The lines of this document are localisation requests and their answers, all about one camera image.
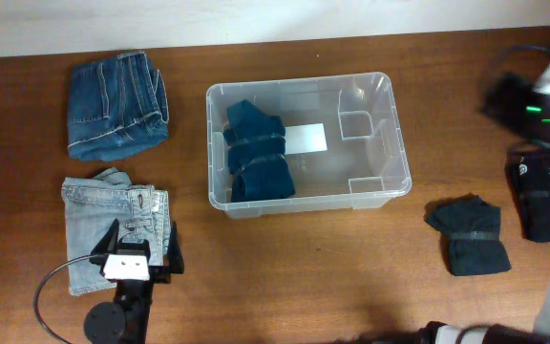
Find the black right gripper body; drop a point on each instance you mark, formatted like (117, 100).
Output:
(538, 115)

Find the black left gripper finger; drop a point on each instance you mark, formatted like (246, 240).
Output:
(107, 244)
(174, 255)

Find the black shirt with logo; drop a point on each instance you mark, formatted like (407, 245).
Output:
(528, 175)

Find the blue shirt bundle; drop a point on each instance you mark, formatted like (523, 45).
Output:
(256, 154)

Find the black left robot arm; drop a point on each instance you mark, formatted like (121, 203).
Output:
(118, 321)

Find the light blue folded jeans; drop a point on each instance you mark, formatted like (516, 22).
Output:
(91, 206)

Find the black folded shirt front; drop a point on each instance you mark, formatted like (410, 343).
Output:
(471, 229)

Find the dark blue folded jeans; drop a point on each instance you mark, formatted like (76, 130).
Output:
(117, 107)

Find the white label in bin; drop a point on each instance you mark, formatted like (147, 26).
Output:
(308, 138)

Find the clear plastic storage bin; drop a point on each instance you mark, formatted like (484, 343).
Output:
(344, 145)

